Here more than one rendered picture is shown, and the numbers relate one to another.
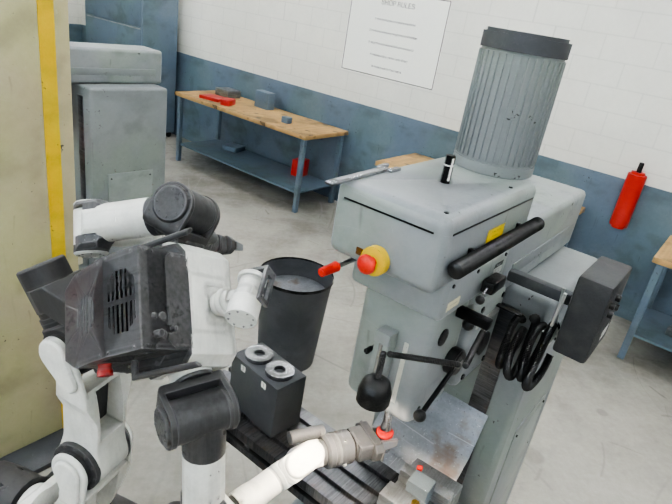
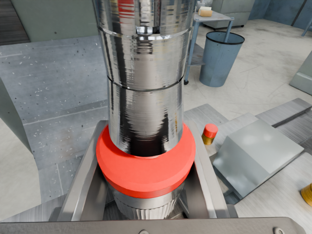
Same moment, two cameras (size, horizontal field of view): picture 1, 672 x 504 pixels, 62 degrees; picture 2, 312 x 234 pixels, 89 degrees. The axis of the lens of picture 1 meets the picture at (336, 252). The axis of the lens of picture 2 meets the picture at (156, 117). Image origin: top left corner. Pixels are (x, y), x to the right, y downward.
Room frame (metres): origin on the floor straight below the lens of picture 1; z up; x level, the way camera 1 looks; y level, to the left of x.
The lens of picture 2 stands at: (1.17, -0.17, 1.24)
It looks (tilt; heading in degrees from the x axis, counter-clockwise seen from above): 43 degrees down; 297
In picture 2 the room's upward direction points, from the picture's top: 2 degrees clockwise
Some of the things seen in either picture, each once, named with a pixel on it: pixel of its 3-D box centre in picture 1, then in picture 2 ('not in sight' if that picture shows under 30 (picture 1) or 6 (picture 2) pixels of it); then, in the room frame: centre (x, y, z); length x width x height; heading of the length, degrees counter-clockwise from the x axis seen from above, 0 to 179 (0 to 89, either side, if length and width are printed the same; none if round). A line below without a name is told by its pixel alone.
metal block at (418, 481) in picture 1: (419, 489); (252, 157); (1.11, -0.32, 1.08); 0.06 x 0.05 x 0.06; 58
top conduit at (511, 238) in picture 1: (500, 243); not in sight; (1.14, -0.35, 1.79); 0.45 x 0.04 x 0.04; 145
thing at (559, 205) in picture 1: (504, 230); not in sight; (1.60, -0.49, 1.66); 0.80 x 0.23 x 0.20; 145
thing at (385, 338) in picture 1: (379, 367); not in sight; (1.10, -0.15, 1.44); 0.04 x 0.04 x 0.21; 55
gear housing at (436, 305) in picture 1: (433, 262); not in sight; (1.23, -0.23, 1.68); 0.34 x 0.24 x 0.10; 145
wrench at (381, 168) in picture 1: (363, 174); not in sight; (1.13, -0.03, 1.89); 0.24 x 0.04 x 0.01; 147
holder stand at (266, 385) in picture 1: (266, 386); not in sight; (1.44, 0.15, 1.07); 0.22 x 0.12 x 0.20; 50
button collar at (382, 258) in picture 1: (374, 260); not in sight; (1.00, -0.08, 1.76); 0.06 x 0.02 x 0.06; 55
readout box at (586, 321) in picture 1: (595, 308); not in sight; (1.25, -0.66, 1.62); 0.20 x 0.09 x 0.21; 145
